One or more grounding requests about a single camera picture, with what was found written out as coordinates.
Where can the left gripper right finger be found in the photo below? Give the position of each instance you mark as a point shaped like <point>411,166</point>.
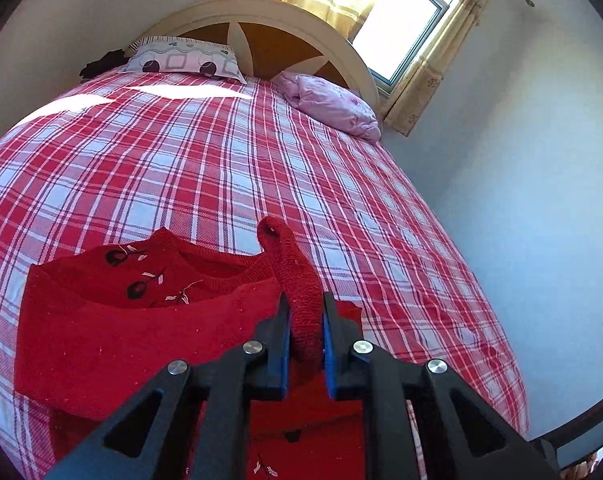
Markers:
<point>421,420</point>

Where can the grey patterned pillow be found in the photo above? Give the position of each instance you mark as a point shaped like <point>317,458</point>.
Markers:
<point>165,54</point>

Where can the yellow curtain behind headboard right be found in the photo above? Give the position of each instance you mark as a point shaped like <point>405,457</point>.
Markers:
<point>419,82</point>

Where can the cream wooden headboard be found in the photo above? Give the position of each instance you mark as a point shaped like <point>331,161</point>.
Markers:
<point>270,36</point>

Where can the red knitted sweater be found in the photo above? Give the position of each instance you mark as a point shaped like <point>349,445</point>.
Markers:
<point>95,327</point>

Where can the pink pillow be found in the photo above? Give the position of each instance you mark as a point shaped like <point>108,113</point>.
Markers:
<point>330,104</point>

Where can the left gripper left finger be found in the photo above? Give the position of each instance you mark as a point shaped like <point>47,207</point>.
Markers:
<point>189,421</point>

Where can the red white plaid bedsheet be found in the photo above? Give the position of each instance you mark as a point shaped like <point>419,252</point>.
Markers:
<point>125,155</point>

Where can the dark cloth beside bed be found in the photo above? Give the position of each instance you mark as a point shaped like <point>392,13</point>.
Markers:
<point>108,61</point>

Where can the window behind headboard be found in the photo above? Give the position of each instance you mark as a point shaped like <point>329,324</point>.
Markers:
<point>393,33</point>

